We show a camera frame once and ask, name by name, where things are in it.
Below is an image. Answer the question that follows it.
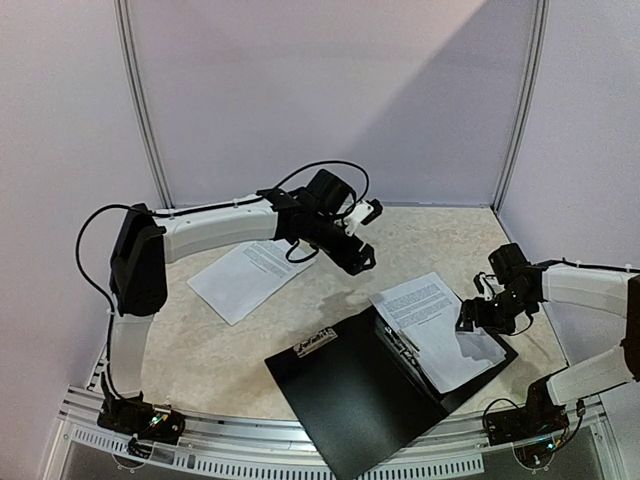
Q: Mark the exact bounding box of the curved aluminium rail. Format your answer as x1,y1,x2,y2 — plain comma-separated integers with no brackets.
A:
58,384,609,456

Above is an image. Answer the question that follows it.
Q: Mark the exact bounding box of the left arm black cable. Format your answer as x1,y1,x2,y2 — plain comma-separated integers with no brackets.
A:
74,159,371,396

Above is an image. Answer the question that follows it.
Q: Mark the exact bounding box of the black file folder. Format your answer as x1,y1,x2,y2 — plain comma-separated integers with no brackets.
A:
264,307,517,479

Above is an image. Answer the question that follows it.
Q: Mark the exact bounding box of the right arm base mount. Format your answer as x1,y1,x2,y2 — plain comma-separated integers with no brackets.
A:
482,374,586,451

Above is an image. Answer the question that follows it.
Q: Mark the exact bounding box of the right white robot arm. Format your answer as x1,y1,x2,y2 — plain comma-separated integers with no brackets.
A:
455,243,639,436

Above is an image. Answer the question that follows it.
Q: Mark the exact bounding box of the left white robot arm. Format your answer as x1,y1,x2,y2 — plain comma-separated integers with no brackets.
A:
101,169,383,434

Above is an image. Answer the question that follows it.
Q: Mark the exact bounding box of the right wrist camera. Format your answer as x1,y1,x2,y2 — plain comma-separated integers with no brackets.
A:
473,272,495,299

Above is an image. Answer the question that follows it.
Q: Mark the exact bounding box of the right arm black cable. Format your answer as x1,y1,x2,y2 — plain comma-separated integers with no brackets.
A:
539,257,640,274

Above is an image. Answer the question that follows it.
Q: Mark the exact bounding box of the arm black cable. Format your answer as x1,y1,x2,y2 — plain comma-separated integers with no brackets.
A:
74,159,371,396
539,257,640,274

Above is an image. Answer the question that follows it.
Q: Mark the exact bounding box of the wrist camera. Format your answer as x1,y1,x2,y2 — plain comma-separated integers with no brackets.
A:
473,272,495,299
342,199,383,236

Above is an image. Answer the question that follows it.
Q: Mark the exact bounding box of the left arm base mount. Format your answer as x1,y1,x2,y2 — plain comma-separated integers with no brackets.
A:
97,376,186,445

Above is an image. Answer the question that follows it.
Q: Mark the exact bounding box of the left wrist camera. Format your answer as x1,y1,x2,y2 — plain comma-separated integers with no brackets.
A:
342,199,383,236

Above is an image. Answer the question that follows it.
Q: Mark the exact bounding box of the right aluminium frame post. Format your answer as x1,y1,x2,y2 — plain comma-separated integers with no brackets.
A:
491,0,549,216

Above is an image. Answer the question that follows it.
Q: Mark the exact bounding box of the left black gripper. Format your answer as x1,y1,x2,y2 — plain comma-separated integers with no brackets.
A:
306,213,376,276

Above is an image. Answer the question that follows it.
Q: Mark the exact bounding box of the printed paper stack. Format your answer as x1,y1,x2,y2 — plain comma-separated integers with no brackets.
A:
187,240,315,326

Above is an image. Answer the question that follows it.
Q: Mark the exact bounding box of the perforated white cable tray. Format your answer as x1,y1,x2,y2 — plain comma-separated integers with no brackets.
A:
60,427,485,479

